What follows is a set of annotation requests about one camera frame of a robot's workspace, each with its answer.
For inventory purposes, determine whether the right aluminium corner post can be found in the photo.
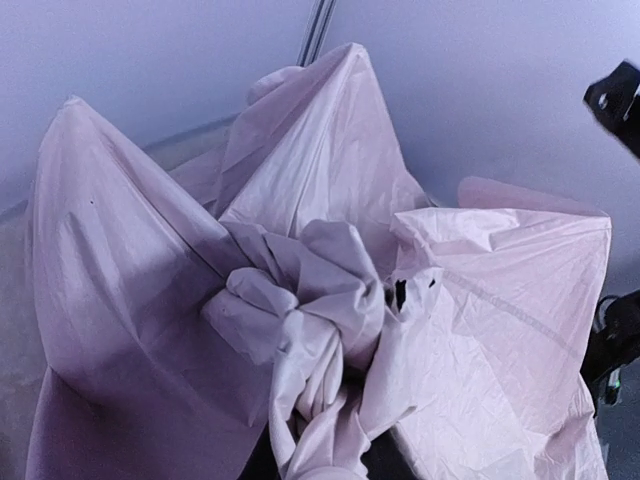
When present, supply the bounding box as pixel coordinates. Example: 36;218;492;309
296;0;337;67

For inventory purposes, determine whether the pink and black umbrella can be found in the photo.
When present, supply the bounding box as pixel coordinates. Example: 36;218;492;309
26;44;611;479

